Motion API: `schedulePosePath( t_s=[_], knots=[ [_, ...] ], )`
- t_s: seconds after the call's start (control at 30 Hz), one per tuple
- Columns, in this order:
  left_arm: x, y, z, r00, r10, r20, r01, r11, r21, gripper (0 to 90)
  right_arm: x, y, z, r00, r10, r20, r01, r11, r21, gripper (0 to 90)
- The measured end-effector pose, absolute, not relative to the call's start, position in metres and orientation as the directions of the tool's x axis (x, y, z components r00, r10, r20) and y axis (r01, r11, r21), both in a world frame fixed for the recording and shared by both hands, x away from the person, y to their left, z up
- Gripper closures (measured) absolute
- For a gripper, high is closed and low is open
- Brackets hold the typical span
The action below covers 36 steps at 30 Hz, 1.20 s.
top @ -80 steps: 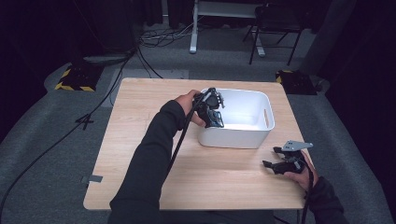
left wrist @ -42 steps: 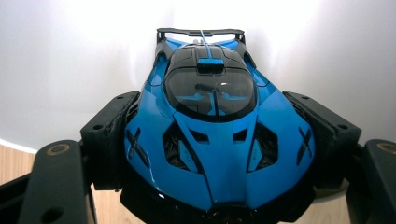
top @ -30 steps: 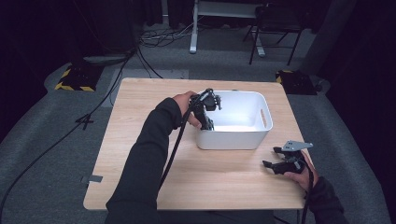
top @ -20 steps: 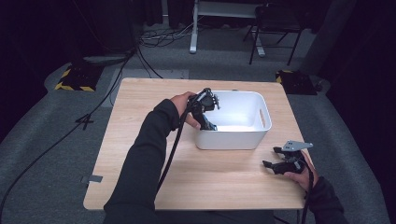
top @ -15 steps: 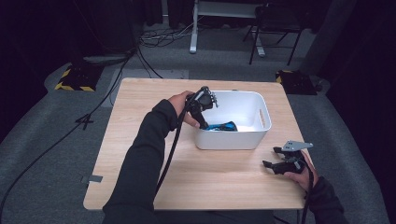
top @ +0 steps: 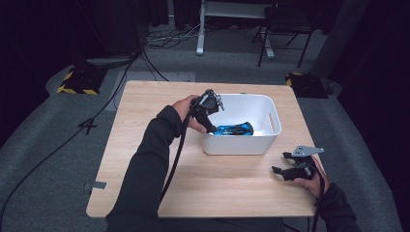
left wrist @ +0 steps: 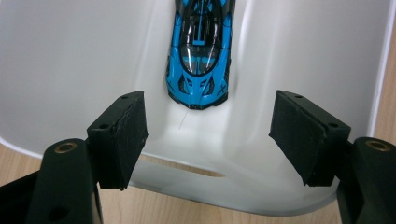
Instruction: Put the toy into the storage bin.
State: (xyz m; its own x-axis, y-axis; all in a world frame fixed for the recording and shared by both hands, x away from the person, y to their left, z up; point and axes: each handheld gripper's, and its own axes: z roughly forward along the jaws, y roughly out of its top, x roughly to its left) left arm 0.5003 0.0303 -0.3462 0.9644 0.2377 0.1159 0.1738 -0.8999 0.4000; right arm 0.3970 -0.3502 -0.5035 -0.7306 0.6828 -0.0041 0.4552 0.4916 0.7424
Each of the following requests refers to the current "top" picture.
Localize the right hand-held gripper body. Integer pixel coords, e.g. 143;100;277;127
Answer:
283;145;325;182

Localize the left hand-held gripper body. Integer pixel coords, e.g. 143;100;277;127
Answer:
190;89;226;116

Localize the blue and black toy car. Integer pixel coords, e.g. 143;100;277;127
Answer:
214;121;254;136

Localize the white plastic bin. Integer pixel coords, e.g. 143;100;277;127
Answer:
201;93;282;157

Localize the person's right hand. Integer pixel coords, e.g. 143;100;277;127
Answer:
293;156;332;198

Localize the person's left hand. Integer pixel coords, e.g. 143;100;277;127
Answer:
172;95;209;134

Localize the black yellow striped stand base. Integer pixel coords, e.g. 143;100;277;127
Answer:
56;66;107;96
284;72;330;100

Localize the black metal chair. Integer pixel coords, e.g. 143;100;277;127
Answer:
250;3;315;69

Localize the black tape cross mark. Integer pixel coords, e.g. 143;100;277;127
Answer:
76;117;98;135

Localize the grey tape strip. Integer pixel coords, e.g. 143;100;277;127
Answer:
84;181;107;191

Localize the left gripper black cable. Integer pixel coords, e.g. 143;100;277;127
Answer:
159;101;198;202

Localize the white desk frame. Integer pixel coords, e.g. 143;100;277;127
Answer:
195;0;277;60

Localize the bundle of floor cables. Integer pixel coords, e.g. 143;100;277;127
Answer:
143;18;202;50

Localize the long black floor cable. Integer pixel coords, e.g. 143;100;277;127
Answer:
0;47;143;226

